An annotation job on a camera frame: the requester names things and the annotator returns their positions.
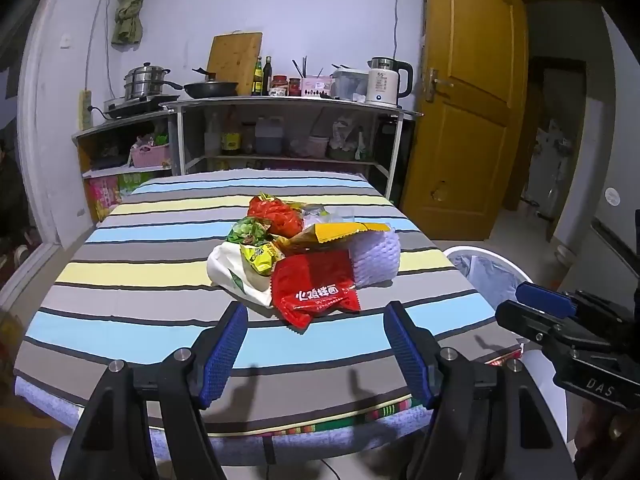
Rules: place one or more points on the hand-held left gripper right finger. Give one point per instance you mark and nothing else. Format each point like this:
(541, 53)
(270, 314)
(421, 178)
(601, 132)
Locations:
(407, 355)

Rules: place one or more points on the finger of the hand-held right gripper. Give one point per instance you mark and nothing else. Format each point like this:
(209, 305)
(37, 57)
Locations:
(525, 322)
(545, 299)

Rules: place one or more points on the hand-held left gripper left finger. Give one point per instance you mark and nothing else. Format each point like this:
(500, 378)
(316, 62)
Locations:
(225, 355)

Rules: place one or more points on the white trash bin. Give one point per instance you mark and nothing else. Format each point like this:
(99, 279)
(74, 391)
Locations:
(482, 280)

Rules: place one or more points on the white plastic bag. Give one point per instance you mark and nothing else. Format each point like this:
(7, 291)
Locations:
(227, 270)

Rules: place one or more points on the yellow green snack packet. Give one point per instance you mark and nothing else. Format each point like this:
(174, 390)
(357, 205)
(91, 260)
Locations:
(260, 259)

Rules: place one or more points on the red noodle packet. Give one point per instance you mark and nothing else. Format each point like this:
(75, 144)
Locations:
(315, 285)

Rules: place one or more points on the yellow orange snack packet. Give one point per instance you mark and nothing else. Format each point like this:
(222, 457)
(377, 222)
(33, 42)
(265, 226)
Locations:
(330, 234)

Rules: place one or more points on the red plastic bag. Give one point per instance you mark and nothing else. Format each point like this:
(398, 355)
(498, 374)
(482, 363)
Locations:
(275, 215)

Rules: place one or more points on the person's right hand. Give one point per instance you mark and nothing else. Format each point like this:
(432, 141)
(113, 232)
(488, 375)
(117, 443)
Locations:
(617, 432)

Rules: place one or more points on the striped bed sheet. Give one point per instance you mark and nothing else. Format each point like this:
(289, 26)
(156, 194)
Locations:
(150, 260)

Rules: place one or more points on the colourful snack carton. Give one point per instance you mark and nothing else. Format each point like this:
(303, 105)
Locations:
(107, 195)

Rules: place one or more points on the wooden door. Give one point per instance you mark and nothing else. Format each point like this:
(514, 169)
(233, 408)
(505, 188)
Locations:
(465, 110)

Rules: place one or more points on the pink plastic basket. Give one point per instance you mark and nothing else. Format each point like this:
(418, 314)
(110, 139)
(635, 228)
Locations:
(150, 156)

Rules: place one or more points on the brown jar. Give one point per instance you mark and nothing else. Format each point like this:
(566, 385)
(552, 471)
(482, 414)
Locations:
(248, 139)

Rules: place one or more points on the yellow label sauce bottle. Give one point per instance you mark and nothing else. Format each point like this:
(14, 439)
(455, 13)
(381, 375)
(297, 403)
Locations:
(230, 137)

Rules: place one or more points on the clear white bottle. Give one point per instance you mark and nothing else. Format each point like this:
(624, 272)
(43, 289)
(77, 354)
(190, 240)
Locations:
(212, 137)

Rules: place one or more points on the grey plastic jerry can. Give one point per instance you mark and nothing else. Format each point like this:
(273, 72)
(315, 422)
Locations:
(269, 137)

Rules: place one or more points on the pink plastic bowl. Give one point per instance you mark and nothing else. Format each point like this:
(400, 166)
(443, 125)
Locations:
(309, 146)

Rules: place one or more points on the crumpled plastic bags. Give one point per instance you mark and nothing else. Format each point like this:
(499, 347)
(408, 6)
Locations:
(347, 135)

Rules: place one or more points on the low wooden shelf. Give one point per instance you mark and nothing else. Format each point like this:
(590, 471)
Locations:
(125, 122)

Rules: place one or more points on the white metal shelf unit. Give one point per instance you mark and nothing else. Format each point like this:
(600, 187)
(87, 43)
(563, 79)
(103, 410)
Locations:
(280, 101)

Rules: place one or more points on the black induction cooker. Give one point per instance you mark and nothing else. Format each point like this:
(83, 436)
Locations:
(135, 106)

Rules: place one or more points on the black frying pan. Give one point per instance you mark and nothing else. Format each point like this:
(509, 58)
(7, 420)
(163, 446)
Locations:
(210, 90)

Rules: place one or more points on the white electric kettle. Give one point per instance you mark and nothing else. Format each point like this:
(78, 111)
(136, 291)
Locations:
(382, 85)

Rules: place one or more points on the green oil bottle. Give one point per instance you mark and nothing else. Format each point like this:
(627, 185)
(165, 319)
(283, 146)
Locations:
(257, 82)

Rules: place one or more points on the clear plastic container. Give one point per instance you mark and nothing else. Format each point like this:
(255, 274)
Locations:
(350, 85)

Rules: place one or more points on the small red sauce jar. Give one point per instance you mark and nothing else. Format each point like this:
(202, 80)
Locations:
(294, 87)

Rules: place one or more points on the dark sauce bottle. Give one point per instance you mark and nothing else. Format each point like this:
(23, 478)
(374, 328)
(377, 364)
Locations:
(268, 77)

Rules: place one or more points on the yellowed power strip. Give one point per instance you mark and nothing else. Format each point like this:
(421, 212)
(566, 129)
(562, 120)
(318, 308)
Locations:
(85, 110)

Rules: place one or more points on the pink utensil box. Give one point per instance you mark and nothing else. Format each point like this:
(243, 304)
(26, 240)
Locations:
(316, 87)

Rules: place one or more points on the stainless steamer pot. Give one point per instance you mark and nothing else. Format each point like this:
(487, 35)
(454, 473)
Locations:
(145, 82)

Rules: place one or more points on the wooden cutting board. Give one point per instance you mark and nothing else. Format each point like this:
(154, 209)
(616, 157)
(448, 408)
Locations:
(235, 60)

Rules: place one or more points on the black chopsticks bundle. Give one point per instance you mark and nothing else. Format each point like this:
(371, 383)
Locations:
(300, 67)

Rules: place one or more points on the hanging green cloth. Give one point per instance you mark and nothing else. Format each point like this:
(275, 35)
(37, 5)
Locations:
(127, 5)

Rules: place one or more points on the white wall switch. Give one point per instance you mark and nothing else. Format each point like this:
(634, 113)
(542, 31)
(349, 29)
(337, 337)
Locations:
(65, 42)

